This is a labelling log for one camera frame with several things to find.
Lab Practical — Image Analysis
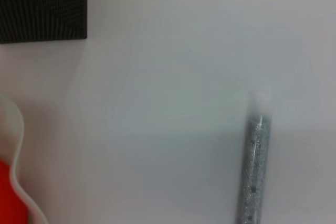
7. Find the grey marker pen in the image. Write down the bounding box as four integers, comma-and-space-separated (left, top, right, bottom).
235, 89, 274, 224

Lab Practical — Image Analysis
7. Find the black mesh pen holder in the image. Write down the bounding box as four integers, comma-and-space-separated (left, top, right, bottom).
0, 0, 88, 45

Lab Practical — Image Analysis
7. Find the pale green glass fruit plate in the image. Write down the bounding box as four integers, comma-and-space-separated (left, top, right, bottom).
0, 94, 50, 224

